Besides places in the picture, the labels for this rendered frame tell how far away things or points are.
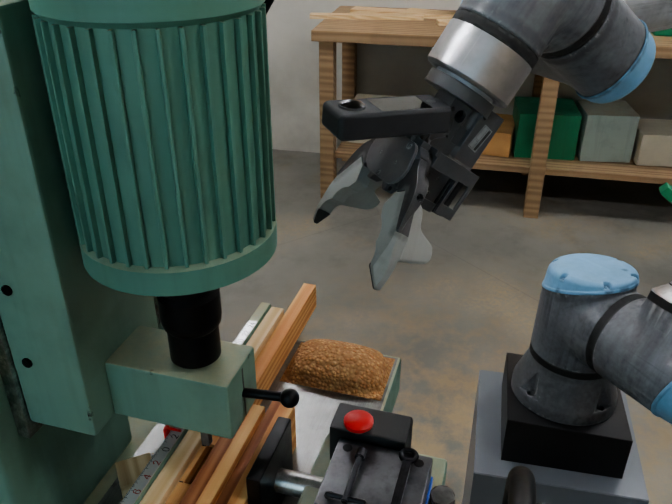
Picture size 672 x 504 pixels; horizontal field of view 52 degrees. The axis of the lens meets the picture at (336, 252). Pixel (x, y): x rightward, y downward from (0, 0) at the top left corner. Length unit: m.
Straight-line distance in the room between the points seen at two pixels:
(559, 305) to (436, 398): 1.14
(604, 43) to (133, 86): 0.44
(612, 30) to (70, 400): 0.64
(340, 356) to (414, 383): 1.43
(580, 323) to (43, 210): 0.87
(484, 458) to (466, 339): 1.25
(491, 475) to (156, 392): 0.76
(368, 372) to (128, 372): 0.33
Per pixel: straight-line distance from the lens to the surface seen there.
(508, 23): 0.65
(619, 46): 0.74
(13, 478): 0.84
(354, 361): 0.92
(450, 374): 2.40
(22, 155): 0.61
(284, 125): 4.16
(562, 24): 0.69
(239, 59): 0.53
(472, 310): 2.73
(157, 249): 0.56
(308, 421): 0.89
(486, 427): 1.42
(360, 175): 0.70
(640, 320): 1.17
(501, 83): 0.65
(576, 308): 1.21
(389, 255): 0.62
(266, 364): 0.91
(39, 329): 0.71
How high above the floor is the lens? 1.51
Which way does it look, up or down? 29 degrees down
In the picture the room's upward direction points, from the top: straight up
